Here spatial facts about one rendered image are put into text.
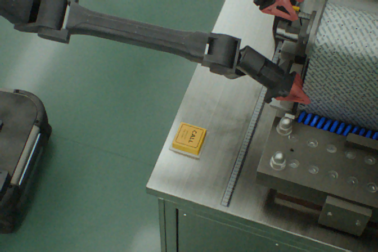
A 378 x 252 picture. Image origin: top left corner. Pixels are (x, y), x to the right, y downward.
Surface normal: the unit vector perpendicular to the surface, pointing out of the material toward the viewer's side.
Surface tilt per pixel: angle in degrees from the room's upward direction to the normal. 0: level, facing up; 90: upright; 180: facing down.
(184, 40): 25
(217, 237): 90
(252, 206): 0
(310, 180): 0
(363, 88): 90
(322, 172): 0
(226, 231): 90
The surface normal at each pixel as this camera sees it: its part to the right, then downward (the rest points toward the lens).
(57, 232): 0.01, -0.54
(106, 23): 0.09, -0.15
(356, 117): -0.32, 0.79
